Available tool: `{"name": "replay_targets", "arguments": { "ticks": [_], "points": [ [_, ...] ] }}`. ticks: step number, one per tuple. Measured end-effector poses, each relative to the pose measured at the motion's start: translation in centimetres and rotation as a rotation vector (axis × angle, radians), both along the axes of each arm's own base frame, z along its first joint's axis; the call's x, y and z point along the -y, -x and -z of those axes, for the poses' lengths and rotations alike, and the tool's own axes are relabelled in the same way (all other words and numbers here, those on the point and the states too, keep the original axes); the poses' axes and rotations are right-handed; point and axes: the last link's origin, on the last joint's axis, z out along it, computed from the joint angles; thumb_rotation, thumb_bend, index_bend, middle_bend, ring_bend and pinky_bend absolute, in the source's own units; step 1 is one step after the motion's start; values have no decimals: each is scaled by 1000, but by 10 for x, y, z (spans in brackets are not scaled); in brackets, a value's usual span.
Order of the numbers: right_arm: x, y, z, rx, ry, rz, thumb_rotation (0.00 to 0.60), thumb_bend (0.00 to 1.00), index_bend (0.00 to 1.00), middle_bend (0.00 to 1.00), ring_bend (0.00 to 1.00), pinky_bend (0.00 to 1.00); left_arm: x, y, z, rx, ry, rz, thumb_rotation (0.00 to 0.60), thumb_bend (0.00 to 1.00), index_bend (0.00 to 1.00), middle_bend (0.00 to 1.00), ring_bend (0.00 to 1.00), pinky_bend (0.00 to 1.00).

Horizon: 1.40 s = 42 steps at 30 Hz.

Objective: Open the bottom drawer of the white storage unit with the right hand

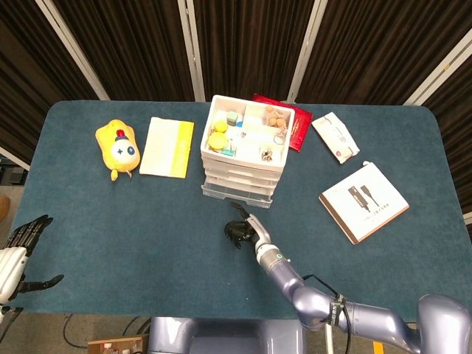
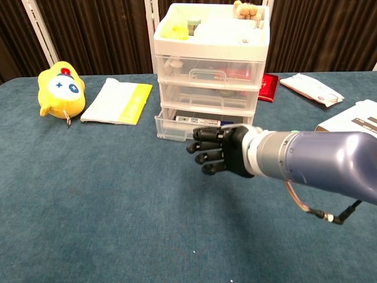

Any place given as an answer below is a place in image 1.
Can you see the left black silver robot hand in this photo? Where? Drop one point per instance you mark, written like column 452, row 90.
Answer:
column 11, row 269

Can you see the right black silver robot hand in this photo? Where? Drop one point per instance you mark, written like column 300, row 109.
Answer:
column 258, row 230

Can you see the clear plastic drawer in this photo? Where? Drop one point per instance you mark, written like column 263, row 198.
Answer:
column 237, row 195
column 241, row 177
column 241, row 168

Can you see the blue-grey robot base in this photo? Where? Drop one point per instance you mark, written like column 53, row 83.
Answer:
column 228, row 337

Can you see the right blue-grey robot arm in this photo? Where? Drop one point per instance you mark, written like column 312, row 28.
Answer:
column 313, row 298

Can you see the white plastic drawer organizer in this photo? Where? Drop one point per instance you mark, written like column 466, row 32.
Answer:
column 245, row 129

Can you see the pale green block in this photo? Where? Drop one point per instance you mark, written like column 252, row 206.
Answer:
column 232, row 118

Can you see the brown cardboard box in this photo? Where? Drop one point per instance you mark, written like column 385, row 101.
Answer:
column 118, row 346

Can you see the brown shoe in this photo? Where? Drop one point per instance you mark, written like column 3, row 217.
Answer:
column 3, row 208

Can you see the bunch of metal clips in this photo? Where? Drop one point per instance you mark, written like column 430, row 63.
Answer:
column 267, row 155

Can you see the large yellow round container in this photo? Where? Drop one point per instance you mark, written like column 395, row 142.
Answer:
column 217, row 141

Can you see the small yellow round container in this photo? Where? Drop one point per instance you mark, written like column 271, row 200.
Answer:
column 221, row 127

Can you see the red booklet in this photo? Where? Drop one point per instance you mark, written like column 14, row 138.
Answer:
column 300, row 129

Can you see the blue felt table cover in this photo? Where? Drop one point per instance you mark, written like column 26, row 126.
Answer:
column 147, row 250

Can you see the brown small figurine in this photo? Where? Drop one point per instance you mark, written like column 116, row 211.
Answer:
column 274, row 116

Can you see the white pink wet wipes pack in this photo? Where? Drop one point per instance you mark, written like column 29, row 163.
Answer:
column 335, row 137

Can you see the white yellow booklet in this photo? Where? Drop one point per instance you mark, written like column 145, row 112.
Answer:
column 164, row 147

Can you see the yellow plush toy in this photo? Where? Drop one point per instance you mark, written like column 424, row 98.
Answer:
column 118, row 147

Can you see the grey partition frame post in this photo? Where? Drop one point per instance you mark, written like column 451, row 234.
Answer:
column 14, row 158
column 308, row 51
column 439, row 73
column 73, row 51
column 191, row 51

